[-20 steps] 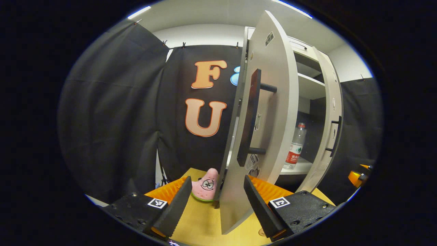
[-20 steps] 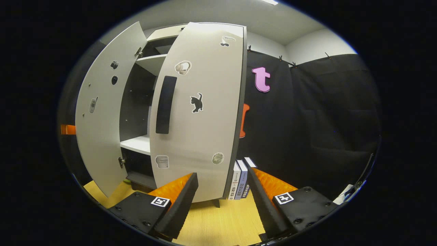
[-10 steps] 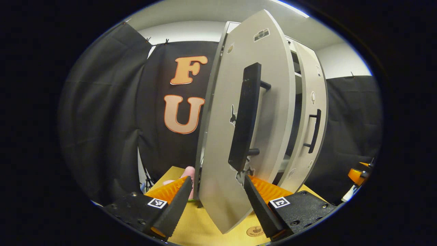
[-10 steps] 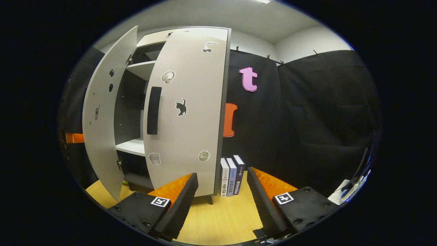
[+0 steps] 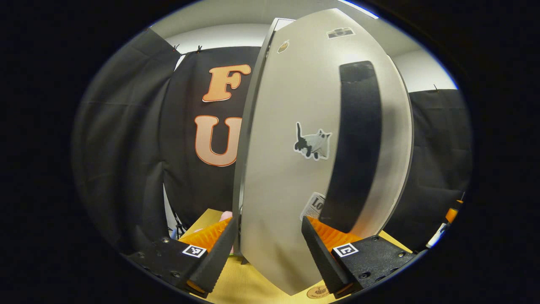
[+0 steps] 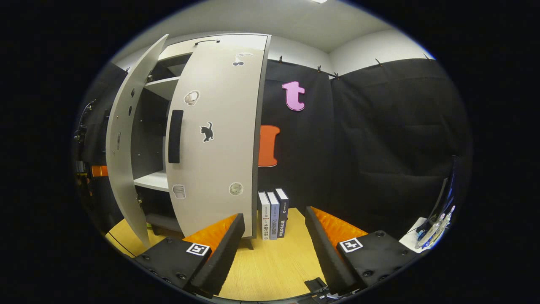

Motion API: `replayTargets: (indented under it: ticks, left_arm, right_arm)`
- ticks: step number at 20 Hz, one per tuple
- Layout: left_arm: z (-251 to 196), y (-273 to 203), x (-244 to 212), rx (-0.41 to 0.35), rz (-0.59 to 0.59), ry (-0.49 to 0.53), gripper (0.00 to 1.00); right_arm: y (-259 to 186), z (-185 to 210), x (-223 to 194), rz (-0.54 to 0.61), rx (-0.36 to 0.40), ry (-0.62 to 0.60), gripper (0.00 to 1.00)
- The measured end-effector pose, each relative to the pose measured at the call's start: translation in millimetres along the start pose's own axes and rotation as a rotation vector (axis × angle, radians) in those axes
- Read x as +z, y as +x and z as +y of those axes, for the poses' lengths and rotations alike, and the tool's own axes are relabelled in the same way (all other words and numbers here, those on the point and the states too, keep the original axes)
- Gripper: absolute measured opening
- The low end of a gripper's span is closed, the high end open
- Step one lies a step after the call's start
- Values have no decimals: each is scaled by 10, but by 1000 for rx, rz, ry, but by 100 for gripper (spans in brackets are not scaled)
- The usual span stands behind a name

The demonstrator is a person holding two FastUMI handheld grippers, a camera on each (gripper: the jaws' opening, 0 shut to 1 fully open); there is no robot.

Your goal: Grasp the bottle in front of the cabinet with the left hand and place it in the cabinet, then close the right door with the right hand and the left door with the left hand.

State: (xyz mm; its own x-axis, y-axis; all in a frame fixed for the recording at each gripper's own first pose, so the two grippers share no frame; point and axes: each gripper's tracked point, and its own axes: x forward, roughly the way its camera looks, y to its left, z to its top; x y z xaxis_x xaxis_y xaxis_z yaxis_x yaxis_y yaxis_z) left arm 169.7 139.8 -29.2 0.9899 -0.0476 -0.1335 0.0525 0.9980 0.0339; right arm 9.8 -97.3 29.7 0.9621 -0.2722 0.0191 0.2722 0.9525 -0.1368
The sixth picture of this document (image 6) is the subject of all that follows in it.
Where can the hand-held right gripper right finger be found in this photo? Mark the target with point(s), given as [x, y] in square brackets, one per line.
[325, 249]

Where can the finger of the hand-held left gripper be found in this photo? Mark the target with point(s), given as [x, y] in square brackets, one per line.
[100, 171]

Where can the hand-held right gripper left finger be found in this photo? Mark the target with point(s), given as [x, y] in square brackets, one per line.
[219, 253]

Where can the plain white cabinet door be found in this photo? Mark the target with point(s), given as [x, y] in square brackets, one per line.
[120, 169]

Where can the black flat device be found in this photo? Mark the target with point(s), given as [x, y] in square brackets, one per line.
[315, 283]

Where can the white and grey cabinet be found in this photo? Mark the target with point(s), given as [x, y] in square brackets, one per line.
[154, 179]

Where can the dark navy book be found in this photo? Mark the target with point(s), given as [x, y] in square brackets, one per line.
[282, 211]

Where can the white book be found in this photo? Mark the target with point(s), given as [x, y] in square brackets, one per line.
[263, 215]

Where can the white side table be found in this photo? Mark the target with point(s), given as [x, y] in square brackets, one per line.
[409, 240]

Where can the small clear plastic bottle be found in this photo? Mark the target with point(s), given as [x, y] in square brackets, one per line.
[443, 223]
[428, 232]

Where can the black backdrop cloth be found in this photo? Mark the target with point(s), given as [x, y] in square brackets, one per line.
[379, 147]

